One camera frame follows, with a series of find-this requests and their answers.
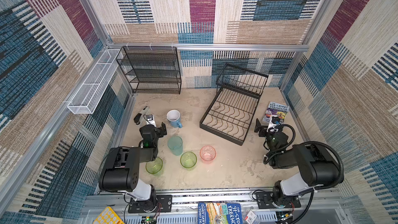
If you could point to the green plastic cup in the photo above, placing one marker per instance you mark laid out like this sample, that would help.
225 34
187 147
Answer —
155 166
188 160

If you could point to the yellow perforated tray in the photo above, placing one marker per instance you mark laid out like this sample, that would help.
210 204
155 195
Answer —
108 216

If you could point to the black wire dish rack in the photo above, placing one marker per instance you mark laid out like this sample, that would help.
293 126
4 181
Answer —
232 110

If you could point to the pink translucent plastic cup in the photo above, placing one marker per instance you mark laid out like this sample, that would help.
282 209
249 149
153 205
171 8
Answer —
207 154

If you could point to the teal translucent plastic cup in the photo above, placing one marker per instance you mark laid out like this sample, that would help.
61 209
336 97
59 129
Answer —
175 144

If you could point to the treehouse book at front edge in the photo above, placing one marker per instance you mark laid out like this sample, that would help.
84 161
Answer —
219 213

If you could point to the black white stapler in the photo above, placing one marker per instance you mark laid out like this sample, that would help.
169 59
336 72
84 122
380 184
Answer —
139 119

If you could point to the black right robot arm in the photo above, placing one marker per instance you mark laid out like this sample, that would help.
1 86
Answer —
319 166

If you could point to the treehouse paperback book on table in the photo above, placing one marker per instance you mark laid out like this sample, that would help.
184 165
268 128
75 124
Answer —
275 109

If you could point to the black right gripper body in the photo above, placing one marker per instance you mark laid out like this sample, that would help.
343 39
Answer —
266 128

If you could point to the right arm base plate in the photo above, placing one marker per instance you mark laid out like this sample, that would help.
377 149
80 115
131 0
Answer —
265 200

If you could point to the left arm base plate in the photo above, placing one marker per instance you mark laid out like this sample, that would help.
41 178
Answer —
161 203

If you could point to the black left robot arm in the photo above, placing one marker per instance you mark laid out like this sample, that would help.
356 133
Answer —
119 171

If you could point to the black mesh shelf unit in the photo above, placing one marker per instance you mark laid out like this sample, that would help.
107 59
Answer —
151 69

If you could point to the white wire wall basket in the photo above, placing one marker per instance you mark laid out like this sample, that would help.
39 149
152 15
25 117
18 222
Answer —
89 94

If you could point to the blue white ceramic mug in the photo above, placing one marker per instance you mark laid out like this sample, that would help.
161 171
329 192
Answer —
174 117

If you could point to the small clear packet with label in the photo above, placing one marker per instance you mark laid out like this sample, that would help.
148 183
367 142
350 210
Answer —
251 217

